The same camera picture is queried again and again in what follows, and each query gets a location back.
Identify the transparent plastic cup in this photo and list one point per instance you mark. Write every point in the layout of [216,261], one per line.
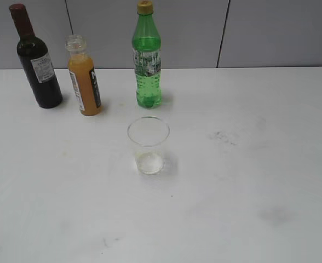
[148,136]

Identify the NFC orange juice bottle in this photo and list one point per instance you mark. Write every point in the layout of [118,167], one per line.
[82,73]

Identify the green soda bottle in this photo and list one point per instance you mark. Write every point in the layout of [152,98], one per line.
[146,43]

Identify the dark red wine bottle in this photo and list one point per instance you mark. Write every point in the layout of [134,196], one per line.
[35,59]

